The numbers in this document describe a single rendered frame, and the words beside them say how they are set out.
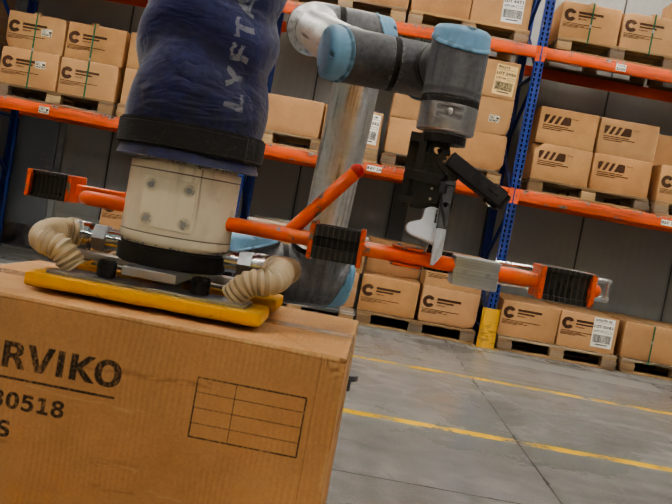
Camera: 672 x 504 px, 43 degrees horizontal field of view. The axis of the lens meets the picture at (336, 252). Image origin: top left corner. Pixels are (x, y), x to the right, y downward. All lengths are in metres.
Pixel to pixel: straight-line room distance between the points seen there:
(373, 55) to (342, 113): 0.61
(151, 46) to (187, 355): 0.46
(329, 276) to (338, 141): 0.34
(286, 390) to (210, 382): 0.10
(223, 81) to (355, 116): 0.78
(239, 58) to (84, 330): 0.44
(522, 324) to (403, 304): 1.21
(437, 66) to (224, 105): 0.33
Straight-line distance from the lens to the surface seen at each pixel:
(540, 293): 1.29
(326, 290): 2.10
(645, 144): 8.95
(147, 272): 1.23
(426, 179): 1.29
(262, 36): 1.29
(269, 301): 1.37
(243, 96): 1.26
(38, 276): 1.25
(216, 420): 1.16
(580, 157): 8.76
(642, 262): 10.31
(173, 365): 1.16
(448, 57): 1.31
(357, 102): 1.98
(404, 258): 1.28
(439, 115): 1.29
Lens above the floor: 1.14
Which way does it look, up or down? 3 degrees down
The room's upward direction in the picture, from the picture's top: 10 degrees clockwise
